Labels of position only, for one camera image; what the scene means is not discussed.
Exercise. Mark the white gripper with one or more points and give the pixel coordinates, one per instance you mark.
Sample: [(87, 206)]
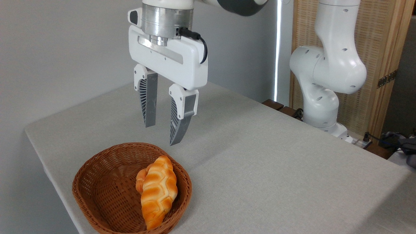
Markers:
[(182, 66)]

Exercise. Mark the long braided bread loaf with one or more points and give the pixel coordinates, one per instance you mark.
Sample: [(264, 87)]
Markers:
[(159, 191)]

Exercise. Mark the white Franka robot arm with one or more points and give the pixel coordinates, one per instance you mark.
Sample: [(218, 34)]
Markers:
[(334, 65)]

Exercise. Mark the round orange bread roll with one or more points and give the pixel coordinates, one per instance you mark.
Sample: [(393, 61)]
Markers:
[(140, 182)]

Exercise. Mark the brown woven wicker basket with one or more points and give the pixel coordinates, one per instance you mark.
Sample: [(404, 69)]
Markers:
[(104, 188)]

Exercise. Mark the brown wooden block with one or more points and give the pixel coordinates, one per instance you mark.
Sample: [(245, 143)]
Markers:
[(288, 112), (272, 104)]

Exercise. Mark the grey tablecloth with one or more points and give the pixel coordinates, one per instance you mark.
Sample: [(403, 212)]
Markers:
[(276, 162)]

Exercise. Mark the metal screen hinge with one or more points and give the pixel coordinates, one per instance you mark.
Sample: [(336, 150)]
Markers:
[(386, 79)]

